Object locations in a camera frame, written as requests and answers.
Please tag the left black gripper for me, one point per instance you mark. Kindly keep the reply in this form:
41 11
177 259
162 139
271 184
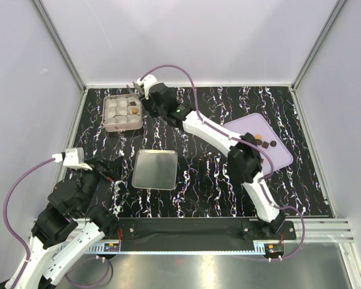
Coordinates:
114 165

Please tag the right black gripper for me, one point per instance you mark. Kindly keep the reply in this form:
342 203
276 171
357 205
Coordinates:
146 100

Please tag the metal tongs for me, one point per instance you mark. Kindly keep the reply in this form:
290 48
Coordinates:
136 90

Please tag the dark square chocolate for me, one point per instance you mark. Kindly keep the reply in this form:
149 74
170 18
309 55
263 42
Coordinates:
265 145

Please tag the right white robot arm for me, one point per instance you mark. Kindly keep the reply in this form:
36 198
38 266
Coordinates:
243 159

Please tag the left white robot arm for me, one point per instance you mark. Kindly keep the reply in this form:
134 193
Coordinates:
69 225

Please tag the pink chocolate box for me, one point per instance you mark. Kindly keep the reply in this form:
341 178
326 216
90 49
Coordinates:
117 113

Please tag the silver metal box lid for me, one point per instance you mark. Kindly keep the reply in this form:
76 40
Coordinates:
155 170

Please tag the lavender plastic tray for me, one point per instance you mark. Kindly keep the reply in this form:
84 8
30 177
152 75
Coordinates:
266 139

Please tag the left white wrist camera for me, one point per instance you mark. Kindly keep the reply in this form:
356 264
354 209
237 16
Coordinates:
72 158

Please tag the white cable duct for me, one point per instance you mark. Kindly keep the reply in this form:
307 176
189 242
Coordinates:
180 247

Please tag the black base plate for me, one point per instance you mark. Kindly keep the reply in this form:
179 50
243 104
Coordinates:
244 228

